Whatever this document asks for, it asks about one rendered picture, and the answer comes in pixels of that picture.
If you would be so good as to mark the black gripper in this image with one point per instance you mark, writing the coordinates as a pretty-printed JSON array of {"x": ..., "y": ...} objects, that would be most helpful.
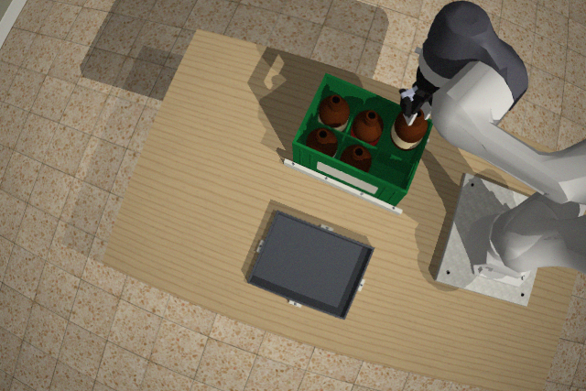
[{"x": 423, "y": 90}]

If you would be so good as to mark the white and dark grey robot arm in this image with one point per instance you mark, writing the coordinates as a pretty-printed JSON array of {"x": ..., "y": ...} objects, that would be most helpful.
[{"x": 466, "y": 111}]

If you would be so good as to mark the green plastic bottle crate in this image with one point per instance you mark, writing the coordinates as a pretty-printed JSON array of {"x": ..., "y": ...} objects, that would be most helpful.
[{"x": 388, "y": 171}]

